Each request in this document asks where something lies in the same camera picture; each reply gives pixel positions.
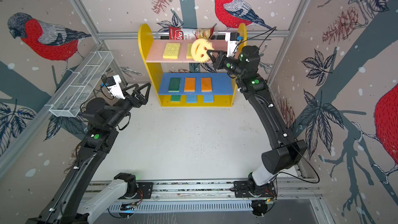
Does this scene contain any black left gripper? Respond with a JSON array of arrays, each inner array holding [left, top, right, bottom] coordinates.
[[107, 82, 150, 130]]

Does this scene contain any yellow smiley face sponge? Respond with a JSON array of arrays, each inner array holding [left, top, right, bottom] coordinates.
[[191, 38, 214, 63]]

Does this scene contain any orange sponge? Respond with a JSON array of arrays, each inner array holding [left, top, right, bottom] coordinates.
[[201, 77, 212, 92]]

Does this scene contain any pale yellow sponge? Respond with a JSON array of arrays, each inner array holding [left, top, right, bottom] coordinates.
[[184, 77, 196, 92]]

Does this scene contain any light green sponge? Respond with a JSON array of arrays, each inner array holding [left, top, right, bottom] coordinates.
[[171, 95, 181, 103]]

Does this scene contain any dark green sponge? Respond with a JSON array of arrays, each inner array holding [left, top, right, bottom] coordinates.
[[168, 77, 181, 92]]

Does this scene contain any blue sponge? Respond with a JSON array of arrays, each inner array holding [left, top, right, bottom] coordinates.
[[186, 95, 198, 104], [203, 95, 214, 103]]

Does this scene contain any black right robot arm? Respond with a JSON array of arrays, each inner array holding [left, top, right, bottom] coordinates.
[[207, 46, 307, 197]]

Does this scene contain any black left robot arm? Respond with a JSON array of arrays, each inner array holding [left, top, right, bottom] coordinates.
[[26, 83, 151, 224]]

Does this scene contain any yellow shelf with coloured boards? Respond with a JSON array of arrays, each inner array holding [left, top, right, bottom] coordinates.
[[138, 24, 237, 107]]

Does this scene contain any red cassava chips bag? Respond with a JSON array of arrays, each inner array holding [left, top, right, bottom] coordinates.
[[169, 26, 214, 40]]

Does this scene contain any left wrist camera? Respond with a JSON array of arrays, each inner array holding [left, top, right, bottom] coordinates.
[[100, 74, 125, 100]]

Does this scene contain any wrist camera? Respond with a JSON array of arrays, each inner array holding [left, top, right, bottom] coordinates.
[[100, 74, 125, 100], [225, 32, 243, 57]]

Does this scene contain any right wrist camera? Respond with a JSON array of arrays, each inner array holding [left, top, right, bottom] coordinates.
[[225, 32, 243, 57]]

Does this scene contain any white wire mesh basket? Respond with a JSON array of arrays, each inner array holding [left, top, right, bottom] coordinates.
[[49, 51, 114, 117]]

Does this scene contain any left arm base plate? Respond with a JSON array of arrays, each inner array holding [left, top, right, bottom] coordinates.
[[121, 182, 153, 200]]

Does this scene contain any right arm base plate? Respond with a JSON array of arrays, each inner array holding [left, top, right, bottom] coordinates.
[[232, 180, 277, 199]]

